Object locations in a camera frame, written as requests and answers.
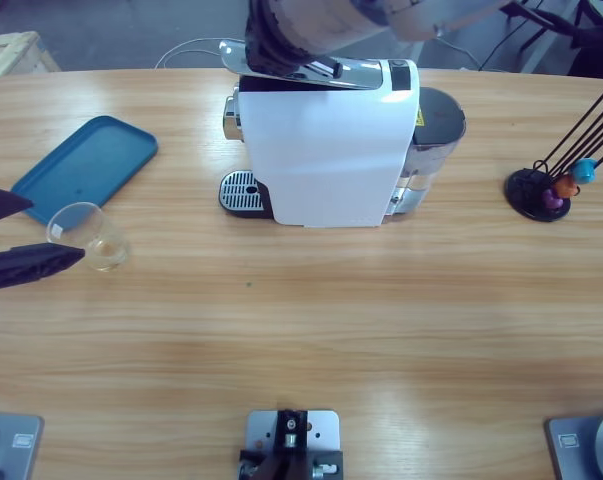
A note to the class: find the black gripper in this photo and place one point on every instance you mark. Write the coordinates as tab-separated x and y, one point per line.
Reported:
268	40

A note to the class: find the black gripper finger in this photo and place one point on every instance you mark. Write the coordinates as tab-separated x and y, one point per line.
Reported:
3	204
26	265

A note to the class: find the silver coffee machine lever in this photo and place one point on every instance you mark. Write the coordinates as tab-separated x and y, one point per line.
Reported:
361	75

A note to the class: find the clear glass cup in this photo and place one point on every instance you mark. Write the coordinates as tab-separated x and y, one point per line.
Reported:
106	250

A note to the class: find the white capsule coffee machine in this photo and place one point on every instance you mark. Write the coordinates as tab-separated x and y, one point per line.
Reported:
326	150

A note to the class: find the purple coffee capsule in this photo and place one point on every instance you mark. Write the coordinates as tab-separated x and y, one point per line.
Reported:
551	200

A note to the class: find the orange coffee capsule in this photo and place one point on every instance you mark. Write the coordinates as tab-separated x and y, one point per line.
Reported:
565	186

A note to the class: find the turquoise coffee capsule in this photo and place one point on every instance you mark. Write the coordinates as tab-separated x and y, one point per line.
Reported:
583	171

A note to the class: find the blue rectangular plastic tray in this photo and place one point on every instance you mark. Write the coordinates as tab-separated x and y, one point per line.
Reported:
91	160

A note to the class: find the clear water tank black lid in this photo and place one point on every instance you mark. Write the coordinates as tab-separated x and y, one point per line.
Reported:
438	125

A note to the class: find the light wooden crate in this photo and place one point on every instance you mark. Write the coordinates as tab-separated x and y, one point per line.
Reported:
11	55

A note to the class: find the black metal grid drip tray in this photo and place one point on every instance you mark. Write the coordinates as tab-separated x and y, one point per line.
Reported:
241	192

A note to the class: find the black capsule holder with rods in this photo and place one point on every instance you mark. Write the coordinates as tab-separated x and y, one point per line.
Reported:
523	187

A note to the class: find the black chair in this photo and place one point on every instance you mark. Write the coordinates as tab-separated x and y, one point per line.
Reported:
598	62

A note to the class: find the white upright metal post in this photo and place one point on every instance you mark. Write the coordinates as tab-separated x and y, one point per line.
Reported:
417	50

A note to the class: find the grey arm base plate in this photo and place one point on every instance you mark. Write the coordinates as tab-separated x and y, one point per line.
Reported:
16	450
581	450

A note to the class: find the white slanted metal post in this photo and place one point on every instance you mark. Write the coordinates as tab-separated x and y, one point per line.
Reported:
541	50

